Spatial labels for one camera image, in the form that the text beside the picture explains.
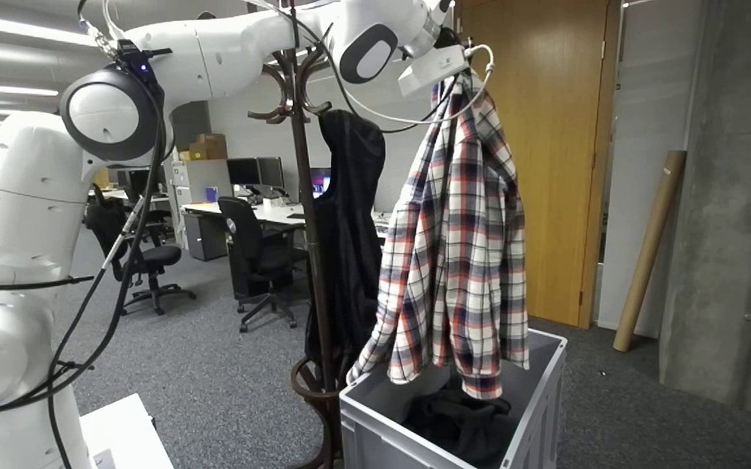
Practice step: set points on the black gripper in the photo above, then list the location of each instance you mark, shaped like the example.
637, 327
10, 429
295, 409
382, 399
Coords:
450, 38

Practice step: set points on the red white plaid shirt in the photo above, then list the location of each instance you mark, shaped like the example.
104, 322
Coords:
454, 244

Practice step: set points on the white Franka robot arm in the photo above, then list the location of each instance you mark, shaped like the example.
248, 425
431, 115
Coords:
18, 226

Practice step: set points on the white robot base platform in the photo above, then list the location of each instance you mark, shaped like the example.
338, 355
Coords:
124, 433

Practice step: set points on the dark wooden coat rack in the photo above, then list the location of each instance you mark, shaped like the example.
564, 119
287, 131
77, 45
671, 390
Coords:
310, 244

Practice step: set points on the grey plastic laundry basket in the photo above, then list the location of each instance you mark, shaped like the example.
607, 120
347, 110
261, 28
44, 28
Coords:
377, 433

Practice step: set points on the wooden door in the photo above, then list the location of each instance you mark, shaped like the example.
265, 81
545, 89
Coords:
559, 157

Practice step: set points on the black hanging jacket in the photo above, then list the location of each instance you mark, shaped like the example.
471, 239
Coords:
349, 235

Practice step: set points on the black computer monitor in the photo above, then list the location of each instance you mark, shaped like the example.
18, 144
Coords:
255, 170

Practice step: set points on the brown cardboard box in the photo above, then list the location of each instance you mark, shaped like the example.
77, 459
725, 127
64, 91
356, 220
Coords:
206, 146

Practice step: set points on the white office desk row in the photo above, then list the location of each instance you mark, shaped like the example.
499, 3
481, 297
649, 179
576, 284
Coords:
210, 226

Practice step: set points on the dark clothes pile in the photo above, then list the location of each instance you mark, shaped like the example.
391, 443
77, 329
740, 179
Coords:
461, 425

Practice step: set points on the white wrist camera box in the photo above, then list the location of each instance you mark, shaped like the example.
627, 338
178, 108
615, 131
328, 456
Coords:
431, 69

